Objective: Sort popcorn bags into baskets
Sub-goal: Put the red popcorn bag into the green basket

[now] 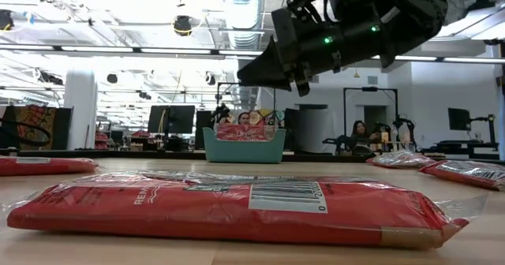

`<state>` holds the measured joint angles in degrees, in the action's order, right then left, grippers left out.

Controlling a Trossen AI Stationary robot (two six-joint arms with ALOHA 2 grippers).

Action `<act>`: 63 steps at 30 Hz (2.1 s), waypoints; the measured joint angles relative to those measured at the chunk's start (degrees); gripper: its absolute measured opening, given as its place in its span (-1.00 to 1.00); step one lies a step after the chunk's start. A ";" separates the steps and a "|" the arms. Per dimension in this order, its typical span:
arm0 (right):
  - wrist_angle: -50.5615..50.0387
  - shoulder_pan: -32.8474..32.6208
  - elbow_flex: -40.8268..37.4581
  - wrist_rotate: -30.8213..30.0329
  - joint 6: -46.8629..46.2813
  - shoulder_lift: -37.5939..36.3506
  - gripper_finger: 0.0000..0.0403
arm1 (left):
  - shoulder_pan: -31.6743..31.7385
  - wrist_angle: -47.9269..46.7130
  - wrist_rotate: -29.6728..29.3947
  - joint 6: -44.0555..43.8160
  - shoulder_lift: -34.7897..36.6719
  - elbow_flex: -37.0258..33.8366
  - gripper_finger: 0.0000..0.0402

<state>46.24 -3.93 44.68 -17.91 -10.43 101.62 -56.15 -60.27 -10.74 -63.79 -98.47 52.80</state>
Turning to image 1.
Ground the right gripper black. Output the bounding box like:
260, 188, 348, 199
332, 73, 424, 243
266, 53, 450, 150
236, 6, 345, 98

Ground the red popcorn bag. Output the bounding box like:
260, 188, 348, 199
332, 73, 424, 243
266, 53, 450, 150
0, 156, 99, 177
365, 151, 437, 170
418, 159, 505, 192
2, 170, 488, 251
215, 123, 277, 142

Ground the black monitor on arm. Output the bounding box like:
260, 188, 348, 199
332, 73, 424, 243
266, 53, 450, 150
447, 107, 473, 132

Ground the long ceiling light strip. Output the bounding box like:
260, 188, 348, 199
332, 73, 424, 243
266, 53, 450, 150
61, 46, 135, 54
140, 47, 212, 55
370, 54, 438, 62
441, 56, 505, 65
0, 43, 54, 51
218, 50, 264, 57

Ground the black upright panel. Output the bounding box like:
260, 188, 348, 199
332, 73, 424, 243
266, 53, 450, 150
283, 107, 300, 152

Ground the white cylindrical tank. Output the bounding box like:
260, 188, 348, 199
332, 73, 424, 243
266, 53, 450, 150
295, 103, 337, 154

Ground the teal plastic basket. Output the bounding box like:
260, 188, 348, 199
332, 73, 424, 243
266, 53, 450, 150
202, 127, 288, 164

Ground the black cabinet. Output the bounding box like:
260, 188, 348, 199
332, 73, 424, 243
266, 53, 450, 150
195, 110, 213, 151

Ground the black ceiling dome fixture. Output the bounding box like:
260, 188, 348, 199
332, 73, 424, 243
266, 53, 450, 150
172, 15, 193, 37

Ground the black computer monitor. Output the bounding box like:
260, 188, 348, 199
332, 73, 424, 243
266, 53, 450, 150
169, 105, 196, 135
148, 105, 171, 135

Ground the red background chair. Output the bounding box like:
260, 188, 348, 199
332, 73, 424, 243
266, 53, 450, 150
94, 129, 112, 151

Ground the white round column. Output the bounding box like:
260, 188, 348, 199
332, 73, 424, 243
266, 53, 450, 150
64, 69, 98, 151

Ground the black desk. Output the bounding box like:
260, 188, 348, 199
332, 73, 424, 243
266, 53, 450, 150
420, 140, 500, 160

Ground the black partition panel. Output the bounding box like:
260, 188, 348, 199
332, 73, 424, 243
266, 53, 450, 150
50, 106, 74, 151

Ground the colourful patterned tapestry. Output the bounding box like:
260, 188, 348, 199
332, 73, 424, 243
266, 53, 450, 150
14, 105, 56, 151

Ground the black ceiling box fixture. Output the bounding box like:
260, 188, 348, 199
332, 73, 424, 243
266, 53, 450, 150
0, 9, 15, 32

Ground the black metal frame stand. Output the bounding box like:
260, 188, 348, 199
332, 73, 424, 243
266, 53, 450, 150
215, 81, 277, 120
342, 87, 399, 140

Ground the silver ceiling air duct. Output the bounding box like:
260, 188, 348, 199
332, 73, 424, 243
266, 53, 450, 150
219, 0, 273, 110

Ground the black looped cable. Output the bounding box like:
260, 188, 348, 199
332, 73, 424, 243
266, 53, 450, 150
0, 117, 53, 148

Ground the blue grey upright post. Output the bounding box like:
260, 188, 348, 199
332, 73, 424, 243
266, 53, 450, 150
497, 39, 505, 162

